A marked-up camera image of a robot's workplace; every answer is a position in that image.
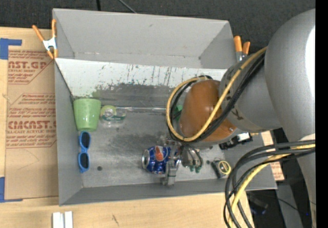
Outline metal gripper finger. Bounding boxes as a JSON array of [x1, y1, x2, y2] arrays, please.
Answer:
[[160, 159, 181, 186], [165, 137, 183, 150]]

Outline crushed blue drink can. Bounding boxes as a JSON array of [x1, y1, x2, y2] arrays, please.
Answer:
[[141, 145, 177, 175]]

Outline grey metal bin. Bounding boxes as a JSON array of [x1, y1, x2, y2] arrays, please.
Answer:
[[52, 8, 278, 206]]

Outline clear tape dispenser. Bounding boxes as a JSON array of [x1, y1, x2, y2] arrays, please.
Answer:
[[99, 105, 128, 127]]

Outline blue sunglasses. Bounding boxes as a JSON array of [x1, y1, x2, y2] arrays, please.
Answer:
[[77, 131, 92, 174]]

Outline green cup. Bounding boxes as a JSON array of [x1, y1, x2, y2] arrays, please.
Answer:
[[73, 97, 102, 132]]

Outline brown cardboard board, red print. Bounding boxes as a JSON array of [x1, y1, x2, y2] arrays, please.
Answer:
[[0, 26, 285, 203]]

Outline black tool with yellow ring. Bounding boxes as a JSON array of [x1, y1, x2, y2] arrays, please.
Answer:
[[211, 159, 232, 179]]

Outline black cylinder on white bracket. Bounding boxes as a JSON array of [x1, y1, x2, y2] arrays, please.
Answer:
[[218, 132, 254, 151]]

